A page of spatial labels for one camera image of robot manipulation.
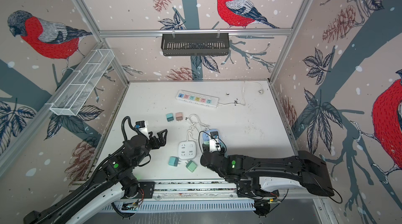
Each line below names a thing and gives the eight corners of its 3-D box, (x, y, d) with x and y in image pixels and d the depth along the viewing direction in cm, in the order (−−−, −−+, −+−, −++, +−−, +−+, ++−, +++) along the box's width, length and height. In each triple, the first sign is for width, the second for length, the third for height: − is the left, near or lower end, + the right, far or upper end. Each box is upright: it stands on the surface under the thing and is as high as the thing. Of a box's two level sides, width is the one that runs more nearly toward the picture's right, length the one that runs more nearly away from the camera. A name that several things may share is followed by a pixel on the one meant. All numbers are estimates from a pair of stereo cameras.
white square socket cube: (177, 159, 84) (176, 158, 82) (179, 142, 91) (178, 140, 89) (195, 159, 84) (195, 157, 82) (196, 142, 91) (196, 140, 89)
